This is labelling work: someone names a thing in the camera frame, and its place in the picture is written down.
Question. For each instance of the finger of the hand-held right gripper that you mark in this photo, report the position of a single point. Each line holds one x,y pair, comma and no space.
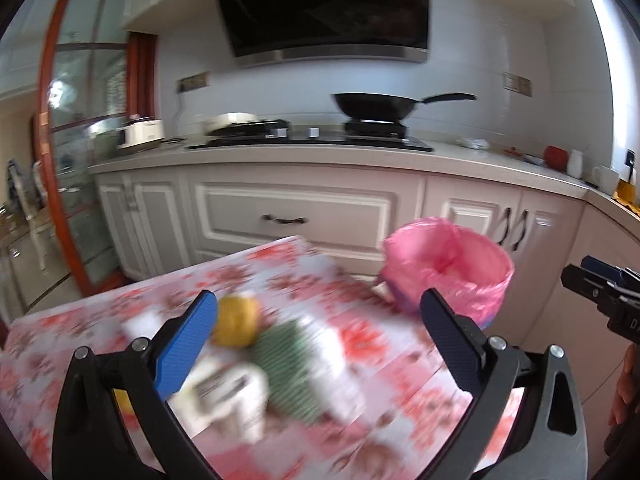
602,267
585,282

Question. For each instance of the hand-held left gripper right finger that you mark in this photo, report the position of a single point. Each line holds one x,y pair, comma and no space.
452,340

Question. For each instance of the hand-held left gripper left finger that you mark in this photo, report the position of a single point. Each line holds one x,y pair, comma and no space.
185,345

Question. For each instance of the yellow sponge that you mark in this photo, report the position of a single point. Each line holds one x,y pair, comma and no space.
235,320

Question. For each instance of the white paper carton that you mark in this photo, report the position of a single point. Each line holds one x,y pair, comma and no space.
225,390

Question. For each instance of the pink-lined trash bin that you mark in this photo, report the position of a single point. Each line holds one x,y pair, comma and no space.
475,270

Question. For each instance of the person's right hand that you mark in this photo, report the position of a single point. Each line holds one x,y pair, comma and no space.
622,390

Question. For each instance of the pink floral tablecloth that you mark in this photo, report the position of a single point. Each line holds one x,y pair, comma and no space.
390,375

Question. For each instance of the glass oil bottle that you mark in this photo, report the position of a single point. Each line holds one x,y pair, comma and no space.
629,187

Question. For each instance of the white mug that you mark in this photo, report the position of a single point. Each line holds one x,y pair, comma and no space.
606,180

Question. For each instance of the white jar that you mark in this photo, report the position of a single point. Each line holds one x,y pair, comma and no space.
575,165

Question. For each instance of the green striped cloth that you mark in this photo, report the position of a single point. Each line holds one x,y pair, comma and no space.
290,370

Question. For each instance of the crumpled white tissue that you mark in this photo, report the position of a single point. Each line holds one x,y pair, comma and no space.
335,365

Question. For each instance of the small dish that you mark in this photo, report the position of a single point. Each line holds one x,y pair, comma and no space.
527,157

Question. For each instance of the white kitchen base cabinet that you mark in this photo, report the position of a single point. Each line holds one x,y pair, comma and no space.
460,205

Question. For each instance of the white plastic bag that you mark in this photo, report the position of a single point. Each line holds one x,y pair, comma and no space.
472,143

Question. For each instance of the white dining chair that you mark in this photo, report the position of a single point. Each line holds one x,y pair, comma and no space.
37,230

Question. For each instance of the white rice cooker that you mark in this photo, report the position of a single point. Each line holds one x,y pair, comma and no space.
142,134

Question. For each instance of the white round electric pan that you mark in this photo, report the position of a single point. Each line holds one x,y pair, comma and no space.
230,121

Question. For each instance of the black gas stove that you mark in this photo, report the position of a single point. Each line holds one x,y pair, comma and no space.
325,140

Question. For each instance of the black wok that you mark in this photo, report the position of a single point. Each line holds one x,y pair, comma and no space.
370,105

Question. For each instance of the wooden glass sliding door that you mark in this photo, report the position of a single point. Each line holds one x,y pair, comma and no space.
47,110

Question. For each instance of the black range hood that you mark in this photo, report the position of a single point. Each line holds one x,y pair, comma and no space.
325,5

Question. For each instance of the gold wall socket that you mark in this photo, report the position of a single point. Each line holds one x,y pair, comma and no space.
516,83

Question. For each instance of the wall socket with plug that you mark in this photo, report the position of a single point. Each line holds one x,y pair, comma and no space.
192,82

